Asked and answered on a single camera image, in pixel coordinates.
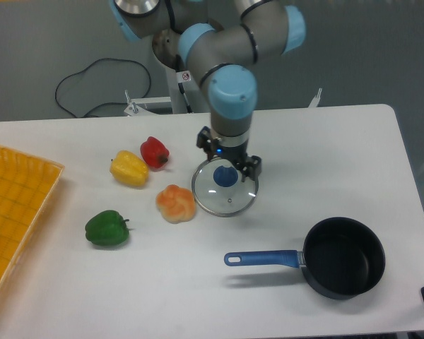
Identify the red bell pepper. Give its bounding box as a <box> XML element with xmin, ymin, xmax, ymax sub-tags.
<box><xmin>140</xmin><ymin>136</ymin><xmax>170</xmax><ymax>170</ymax></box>

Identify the yellow bell pepper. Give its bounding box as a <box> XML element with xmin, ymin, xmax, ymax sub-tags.
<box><xmin>110</xmin><ymin>150</ymin><xmax>149</xmax><ymax>187</ymax></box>

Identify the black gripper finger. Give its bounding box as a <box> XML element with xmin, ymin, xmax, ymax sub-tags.
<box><xmin>235</xmin><ymin>155</ymin><xmax>262</xmax><ymax>182</ymax></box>
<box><xmin>196</xmin><ymin>126</ymin><xmax>219</xmax><ymax>160</ymax></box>

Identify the black saucepan blue handle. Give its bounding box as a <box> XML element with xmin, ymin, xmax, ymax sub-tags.
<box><xmin>224</xmin><ymin>217</ymin><xmax>386</xmax><ymax>300</ymax></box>

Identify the yellow woven basket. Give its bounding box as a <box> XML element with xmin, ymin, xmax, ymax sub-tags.
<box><xmin>0</xmin><ymin>145</ymin><xmax>64</xmax><ymax>290</ymax></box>

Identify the orange flower-shaped bread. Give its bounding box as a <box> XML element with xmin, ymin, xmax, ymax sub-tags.
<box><xmin>155</xmin><ymin>184</ymin><xmax>196</xmax><ymax>223</ymax></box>

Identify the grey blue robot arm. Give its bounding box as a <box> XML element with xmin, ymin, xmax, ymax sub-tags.
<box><xmin>110</xmin><ymin>1</ymin><xmax>307</xmax><ymax>181</ymax></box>

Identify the black cable on floor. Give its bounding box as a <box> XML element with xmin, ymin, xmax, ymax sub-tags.
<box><xmin>54</xmin><ymin>58</ymin><xmax>152</xmax><ymax>119</ymax></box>

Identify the glass lid blue knob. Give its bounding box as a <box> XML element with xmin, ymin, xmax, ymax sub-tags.
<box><xmin>192</xmin><ymin>157</ymin><xmax>259</xmax><ymax>218</ymax></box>

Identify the green bell pepper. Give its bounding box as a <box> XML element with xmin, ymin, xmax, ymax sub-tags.
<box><xmin>85</xmin><ymin>210</ymin><xmax>129</xmax><ymax>246</ymax></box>

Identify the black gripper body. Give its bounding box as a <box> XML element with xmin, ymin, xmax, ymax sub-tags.
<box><xmin>212</xmin><ymin>137</ymin><xmax>248</xmax><ymax>169</ymax></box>

